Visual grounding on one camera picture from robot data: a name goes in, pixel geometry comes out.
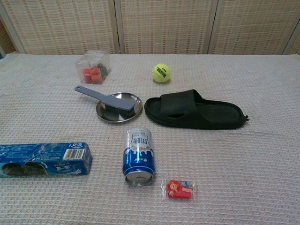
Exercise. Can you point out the blue white drink can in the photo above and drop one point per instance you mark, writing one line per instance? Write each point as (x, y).
(138, 159)

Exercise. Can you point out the black pouch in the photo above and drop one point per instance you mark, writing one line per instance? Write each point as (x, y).
(182, 103)

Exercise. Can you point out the grey brush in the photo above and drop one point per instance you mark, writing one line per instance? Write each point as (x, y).
(117, 102)

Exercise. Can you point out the woven folding screen panel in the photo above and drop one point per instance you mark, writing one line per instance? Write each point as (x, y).
(5, 39)
(295, 47)
(58, 23)
(253, 23)
(164, 23)

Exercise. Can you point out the clear plastic box red parts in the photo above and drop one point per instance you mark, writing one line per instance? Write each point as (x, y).
(92, 72)

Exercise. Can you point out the yellow tennis ball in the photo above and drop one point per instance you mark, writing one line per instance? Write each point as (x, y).
(161, 73)

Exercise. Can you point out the red wrapped candy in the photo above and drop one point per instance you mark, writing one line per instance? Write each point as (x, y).
(180, 189)

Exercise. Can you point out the blue cookie box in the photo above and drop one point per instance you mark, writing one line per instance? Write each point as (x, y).
(47, 159)

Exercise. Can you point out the beige woven table cloth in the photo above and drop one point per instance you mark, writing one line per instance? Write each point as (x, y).
(211, 164)

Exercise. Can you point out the round stainless steel plate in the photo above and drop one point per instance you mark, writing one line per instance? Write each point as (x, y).
(102, 113)

